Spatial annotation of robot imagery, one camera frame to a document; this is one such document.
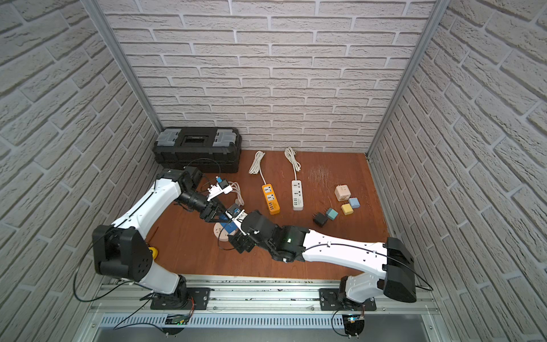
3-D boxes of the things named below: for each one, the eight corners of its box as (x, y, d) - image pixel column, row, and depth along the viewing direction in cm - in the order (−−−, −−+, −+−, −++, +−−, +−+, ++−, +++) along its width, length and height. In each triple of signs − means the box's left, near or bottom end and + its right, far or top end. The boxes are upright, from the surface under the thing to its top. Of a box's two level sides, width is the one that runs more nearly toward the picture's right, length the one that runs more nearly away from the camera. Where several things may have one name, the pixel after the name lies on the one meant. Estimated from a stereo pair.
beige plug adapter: (336, 201, 102) (339, 195, 98) (334, 190, 106) (336, 184, 102) (348, 201, 102) (351, 195, 98) (346, 190, 106) (348, 184, 102)
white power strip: (292, 210, 98) (292, 207, 96) (291, 182, 108) (291, 179, 106) (303, 210, 98) (304, 207, 96) (301, 182, 108) (302, 179, 106)
